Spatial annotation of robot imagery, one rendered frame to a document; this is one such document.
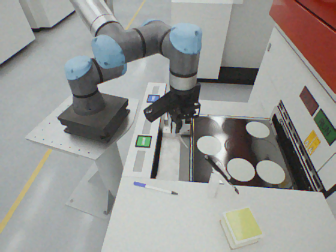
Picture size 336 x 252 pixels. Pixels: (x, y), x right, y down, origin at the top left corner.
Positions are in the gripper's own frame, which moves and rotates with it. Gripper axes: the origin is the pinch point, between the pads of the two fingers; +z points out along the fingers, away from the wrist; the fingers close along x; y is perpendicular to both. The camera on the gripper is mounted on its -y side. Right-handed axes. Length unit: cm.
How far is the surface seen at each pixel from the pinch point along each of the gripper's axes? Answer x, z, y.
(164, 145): 7.2, 14.3, 0.0
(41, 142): 35, 22, -50
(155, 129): 10.2, 6.4, -2.7
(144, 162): -3.3, 6.3, -11.4
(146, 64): 232, 105, 64
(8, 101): 213, 108, -122
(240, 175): -17.8, 11.6, 19.3
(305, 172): -27.1, 7.0, 37.8
